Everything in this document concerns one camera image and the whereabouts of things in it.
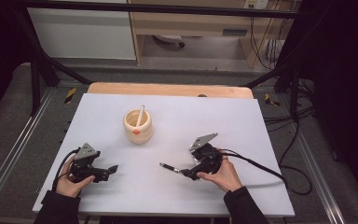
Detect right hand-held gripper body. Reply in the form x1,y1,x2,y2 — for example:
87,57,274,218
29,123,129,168
189,133,225,175

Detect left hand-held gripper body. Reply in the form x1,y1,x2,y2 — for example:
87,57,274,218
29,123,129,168
69,142,102,184

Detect black pen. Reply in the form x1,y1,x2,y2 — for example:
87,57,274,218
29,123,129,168
159,162,183,174

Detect cream duck-shaped pen holder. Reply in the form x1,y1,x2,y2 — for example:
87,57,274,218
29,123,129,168
122,108,154,145

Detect white pen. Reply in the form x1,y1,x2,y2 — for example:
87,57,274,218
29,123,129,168
135,104,145,128

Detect person's right hand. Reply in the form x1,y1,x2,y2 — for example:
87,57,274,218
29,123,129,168
196,155,243,193

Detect person's left hand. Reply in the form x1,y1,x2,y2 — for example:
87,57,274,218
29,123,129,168
55,155,96,199

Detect yellow black tape marker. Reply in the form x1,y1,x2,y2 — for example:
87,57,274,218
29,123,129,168
63,87,77,105
264,92,282,107

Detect chair base with wheel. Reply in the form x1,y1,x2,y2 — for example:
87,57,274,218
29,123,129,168
152,35,186,49

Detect white cabinet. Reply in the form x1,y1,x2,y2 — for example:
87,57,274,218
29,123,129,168
27,7,137,61

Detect wooden desk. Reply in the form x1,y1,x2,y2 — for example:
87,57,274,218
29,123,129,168
127,0,302,68

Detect black curtain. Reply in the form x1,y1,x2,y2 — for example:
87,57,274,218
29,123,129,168
0,0,32,125
276,0,358,213

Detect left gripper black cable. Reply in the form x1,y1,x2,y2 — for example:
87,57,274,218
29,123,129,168
51,148,80,192

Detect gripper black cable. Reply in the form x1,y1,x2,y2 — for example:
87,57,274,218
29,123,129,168
51,148,80,192
217,148,313,196

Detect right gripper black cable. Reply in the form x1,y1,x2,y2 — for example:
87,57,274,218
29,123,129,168
217,148,313,196

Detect aluminium rail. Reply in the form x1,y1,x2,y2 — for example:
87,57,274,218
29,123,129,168
0,88,55,206
295,133,346,224

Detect black floor cables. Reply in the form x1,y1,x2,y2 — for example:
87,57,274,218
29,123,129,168
262,77,316,125

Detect hanging black cables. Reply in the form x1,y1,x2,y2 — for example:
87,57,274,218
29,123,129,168
250,17,288,71

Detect black metal frame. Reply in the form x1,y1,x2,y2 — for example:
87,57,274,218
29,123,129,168
12,0,311,116

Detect white wall socket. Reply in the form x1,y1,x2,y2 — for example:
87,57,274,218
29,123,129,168
243,0,269,9

